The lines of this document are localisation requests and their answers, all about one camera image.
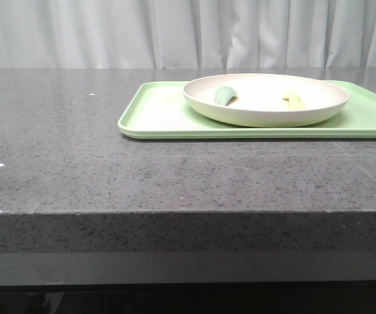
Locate white round plate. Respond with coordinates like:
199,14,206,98
183,73,349,128

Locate yellow plastic fork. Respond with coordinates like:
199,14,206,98
282,90,306,110

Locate light green serving tray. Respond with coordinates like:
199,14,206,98
118,80,376,140

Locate pale green plastic spoon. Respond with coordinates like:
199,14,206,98
214,86,237,107

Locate white pleated curtain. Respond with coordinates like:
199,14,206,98
0,1,376,69

